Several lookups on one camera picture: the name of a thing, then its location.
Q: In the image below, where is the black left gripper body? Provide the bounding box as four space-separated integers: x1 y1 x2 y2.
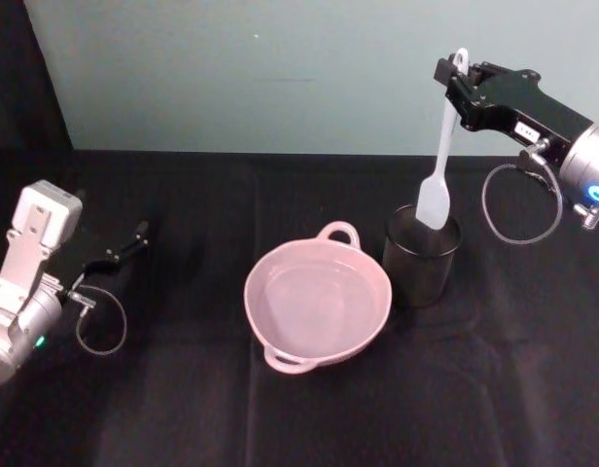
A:
54 228 122 299

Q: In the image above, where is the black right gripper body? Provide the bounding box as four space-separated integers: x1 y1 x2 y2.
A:
448 61 596 167

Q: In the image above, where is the white silicone spatula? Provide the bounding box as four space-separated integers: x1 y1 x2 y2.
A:
414 47 473 231

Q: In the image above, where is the black table cloth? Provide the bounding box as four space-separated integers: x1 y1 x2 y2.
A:
0 147 599 467

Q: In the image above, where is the black cylindrical utensil holder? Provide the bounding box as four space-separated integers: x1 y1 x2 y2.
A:
381 203 463 309

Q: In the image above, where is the black hanging backdrop cloth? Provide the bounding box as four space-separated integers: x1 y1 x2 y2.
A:
0 0 75 153

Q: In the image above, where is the thin left gripper cable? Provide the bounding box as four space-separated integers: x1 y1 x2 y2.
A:
60 283 129 357

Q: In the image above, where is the thin gripper cable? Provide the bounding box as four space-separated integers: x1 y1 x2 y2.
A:
60 283 129 357
480 137 566 245

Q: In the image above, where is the thin right gripper cable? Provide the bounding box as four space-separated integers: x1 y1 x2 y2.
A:
480 137 566 245

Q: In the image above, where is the pink two-handled bowl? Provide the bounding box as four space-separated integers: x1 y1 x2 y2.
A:
243 220 394 377

